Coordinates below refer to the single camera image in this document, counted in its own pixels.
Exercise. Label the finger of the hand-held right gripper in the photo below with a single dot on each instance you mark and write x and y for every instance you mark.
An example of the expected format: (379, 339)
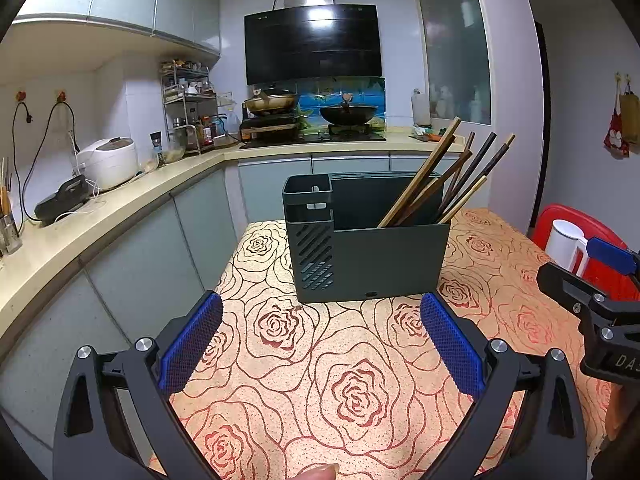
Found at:
(610, 256)
(570, 287)

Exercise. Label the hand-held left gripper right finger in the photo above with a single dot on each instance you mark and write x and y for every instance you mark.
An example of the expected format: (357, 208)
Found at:
(452, 347)

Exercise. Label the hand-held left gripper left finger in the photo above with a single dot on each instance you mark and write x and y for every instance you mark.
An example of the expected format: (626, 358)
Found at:
(192, 345)

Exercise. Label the dark green utensil holder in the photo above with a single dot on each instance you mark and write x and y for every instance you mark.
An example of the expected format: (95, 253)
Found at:
(385, 265)

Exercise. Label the bunch of wooden chopsticks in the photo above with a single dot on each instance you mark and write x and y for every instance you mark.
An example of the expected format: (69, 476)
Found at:
(430, 159)

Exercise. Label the person's left hand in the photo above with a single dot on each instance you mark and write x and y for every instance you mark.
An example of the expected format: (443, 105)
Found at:
(315, 473)

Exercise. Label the white electric kettle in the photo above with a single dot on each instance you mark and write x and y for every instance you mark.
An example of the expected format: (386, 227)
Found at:
(562, 245)

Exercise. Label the red plastic chair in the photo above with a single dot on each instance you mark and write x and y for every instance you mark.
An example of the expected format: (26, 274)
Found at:
(555, 217)

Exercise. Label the rose print tablecloth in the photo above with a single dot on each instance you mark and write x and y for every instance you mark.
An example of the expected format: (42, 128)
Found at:
(300, 360)

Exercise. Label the red patterned hanging bag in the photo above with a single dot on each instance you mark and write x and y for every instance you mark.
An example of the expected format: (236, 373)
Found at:
(616, 135)

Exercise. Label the grey base cabinets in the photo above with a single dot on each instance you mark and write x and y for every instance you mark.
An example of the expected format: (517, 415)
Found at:
(200, 220)

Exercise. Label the dark door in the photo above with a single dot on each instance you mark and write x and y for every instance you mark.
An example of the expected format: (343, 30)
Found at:
(542, 135)

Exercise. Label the brown hanging bag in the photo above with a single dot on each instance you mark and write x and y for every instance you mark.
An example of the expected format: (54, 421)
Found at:
(631, 115)

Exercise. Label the beige kitchen countertop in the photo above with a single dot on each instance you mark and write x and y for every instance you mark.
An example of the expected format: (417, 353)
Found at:
(100, 220)

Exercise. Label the black countertop appliance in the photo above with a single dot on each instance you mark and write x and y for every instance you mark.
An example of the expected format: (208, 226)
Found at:
(62, 200)

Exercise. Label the glass jar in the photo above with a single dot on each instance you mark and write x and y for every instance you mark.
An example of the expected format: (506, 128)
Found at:
(175, 149)

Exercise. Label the white rice cooker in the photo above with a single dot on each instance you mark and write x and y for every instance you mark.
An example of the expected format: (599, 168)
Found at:
(110, 162)

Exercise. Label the orange green cleaning cloth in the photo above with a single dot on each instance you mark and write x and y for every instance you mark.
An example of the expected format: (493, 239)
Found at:
(432, 136)

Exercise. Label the red label sauce bottle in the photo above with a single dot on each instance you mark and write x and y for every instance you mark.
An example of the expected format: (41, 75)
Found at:
(206, 133)

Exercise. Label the white plastic bottle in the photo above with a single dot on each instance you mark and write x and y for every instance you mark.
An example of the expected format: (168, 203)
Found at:
(421, 110)

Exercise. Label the black gas hob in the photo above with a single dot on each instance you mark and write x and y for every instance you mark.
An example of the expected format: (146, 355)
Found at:
(310, 139)

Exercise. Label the metal spice rack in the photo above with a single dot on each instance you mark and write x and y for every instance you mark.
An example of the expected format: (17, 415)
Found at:
(185, 95)

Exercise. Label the brass coloured pan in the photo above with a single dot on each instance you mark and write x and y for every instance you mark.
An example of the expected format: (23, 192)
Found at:
(270, 102)

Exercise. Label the black wok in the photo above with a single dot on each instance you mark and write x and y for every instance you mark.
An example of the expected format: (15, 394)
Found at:
(347, 115)

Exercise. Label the frosted glass window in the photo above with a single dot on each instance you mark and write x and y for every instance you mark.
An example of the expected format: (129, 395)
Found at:
(450, 45)

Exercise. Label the blue backsplash picture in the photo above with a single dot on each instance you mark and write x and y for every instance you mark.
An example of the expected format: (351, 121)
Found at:
(310, 102)

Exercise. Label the black range hood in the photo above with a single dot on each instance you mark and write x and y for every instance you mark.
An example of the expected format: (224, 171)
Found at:
(312, 45)

